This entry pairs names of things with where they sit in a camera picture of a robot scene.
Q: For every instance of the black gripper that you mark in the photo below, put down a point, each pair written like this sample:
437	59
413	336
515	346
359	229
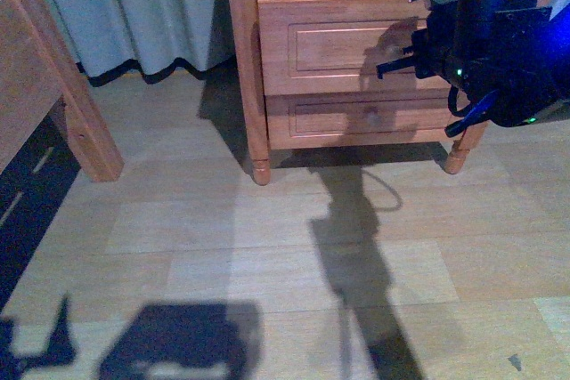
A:
431	50

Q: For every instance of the wooden nightstand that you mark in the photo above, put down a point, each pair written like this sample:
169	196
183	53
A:
249	64

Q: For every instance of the lower drawer wooden knob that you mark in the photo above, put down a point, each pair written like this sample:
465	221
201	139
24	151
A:
373	119

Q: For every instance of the grey curtain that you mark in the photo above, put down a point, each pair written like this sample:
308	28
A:
109	37

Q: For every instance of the wooden bed frame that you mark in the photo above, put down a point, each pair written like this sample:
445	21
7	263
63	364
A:
39	79

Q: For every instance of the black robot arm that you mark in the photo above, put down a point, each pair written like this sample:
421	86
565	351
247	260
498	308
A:
507	61

